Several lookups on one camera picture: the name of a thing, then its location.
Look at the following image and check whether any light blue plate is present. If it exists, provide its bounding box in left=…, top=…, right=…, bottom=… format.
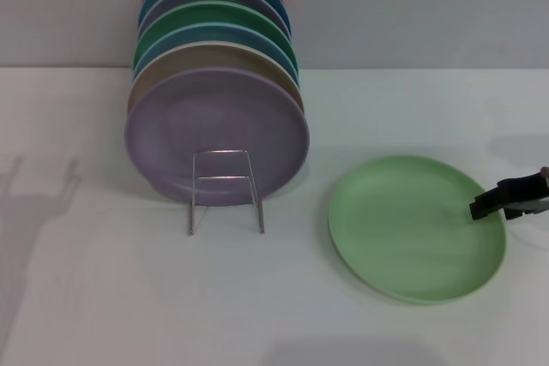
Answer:
left=131, top=21, right=300, bottom=82

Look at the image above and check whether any dark green plate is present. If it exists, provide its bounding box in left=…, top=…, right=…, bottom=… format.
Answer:
left=133, top=0, right=297, bottom=65

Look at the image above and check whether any lavender plate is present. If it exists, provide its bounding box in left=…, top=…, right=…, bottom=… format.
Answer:
left=124, top=66, right=311, bottom=207

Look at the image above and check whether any light green plate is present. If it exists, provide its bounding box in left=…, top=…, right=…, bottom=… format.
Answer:
left=328, top=153, right=509, bottom=306

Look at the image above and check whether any metal wire plate rack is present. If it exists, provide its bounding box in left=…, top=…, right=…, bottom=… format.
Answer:
left=187, top=149, right=266, bottom=237

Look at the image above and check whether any beige plate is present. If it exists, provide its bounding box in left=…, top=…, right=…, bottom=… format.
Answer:
left=127, top=40, right=305, bottom=117

